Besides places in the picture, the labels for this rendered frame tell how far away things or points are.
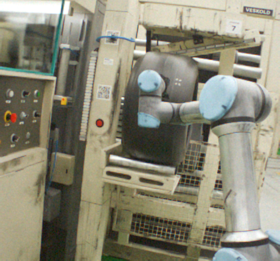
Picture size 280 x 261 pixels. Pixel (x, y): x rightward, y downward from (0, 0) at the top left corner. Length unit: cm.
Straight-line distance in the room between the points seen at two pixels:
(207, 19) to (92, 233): 138
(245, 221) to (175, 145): 82
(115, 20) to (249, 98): 110
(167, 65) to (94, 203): 83
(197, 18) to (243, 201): 138
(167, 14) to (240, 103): 127
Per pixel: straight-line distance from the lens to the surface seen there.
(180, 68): 158
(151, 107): 116
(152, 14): 204
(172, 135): 152
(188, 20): 201
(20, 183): 159
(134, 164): 169
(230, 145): 82
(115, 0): 184
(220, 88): 83
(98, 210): 189
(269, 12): 236
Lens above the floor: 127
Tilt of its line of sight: 5 degrees down
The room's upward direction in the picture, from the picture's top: 8 degrees clockwise
